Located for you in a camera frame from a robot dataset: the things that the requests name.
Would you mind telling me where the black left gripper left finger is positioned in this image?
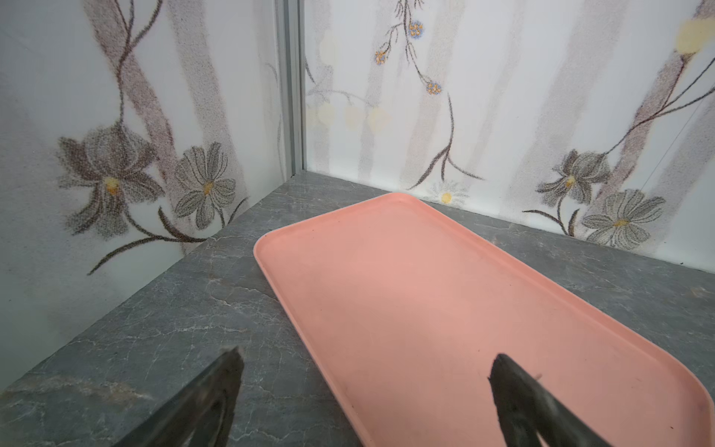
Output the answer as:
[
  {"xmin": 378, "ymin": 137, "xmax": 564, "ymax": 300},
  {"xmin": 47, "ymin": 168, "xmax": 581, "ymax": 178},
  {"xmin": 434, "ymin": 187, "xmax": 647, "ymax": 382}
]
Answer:
[{"xmin": 117, "ymin": 348, "xmax": 244, "ymax": 446}]

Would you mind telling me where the pink plastic tray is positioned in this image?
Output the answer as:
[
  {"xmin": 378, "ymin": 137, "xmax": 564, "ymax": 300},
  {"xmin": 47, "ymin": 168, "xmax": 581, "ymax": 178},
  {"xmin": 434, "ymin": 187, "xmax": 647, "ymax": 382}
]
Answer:
[{"xmin": 254, "ymin": 193, "xmax": 714, "ymax": 446}]

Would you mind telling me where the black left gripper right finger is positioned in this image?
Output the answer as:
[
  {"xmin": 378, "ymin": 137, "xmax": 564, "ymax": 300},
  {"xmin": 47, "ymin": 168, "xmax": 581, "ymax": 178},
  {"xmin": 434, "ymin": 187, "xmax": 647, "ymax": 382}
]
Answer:
[{"xmin": 489, "ymin": 354, "xmax": 608, "ymax": 447}]

